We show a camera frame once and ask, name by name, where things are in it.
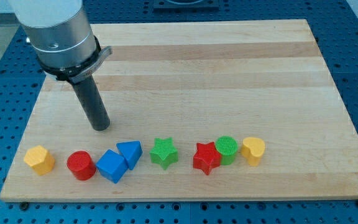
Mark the black flange clamp ring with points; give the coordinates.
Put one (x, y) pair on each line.
(77, 72)

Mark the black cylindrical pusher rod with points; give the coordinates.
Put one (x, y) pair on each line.
(88, 95)

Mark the yellow hexagon block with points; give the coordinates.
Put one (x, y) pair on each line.
(40, 160)

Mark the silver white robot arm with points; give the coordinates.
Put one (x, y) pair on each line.
(60, 33)

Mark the red circle block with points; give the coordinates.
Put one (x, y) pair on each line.
(81, 165)

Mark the green circle block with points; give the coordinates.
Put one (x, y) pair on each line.
(227, 147)

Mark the blue triangle block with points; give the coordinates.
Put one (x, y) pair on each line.
(131, 151)

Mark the blue cube block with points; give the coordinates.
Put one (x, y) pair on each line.
(112, 166)

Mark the green star block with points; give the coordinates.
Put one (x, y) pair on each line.
(163, 153)

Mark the wooden board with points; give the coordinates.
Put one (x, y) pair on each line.
(195, 82)

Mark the red star block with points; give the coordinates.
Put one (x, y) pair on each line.
(206, 157)

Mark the yellow heart block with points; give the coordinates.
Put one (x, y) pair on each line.
(253, 150)

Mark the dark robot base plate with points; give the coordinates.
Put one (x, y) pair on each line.
(185, 4)

